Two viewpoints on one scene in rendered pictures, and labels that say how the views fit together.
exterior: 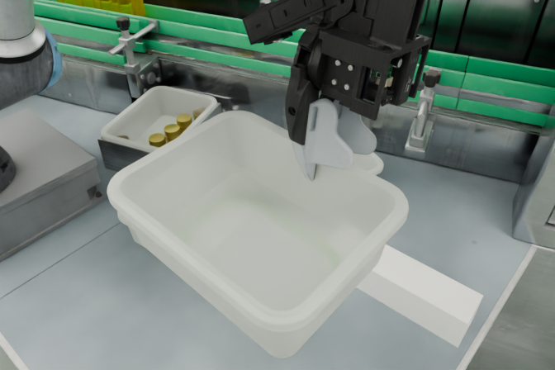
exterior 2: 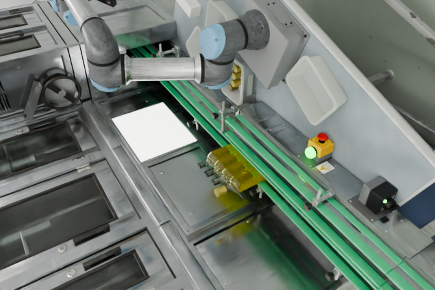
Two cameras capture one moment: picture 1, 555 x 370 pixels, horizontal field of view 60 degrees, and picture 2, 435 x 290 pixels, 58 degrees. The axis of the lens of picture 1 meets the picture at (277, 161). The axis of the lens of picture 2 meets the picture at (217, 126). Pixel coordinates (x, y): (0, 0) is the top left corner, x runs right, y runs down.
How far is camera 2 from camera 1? 1.89 m
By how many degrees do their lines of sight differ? 59
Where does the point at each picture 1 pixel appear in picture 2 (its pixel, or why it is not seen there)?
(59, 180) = not seen: hidden behind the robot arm
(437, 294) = not seen: outside the picture
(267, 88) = (208, 92)
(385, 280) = not seen: outside the picture
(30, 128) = (257, 70)
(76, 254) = not seen: hidden behind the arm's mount
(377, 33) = not seen: outside the picture
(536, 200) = (160, 23)
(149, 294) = not seen: outside the picture
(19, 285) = not seen: outside the picture
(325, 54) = not seen: outside the picture
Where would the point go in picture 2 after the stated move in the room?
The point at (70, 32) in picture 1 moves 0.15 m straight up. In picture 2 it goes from (246, 134) to (217, 147)
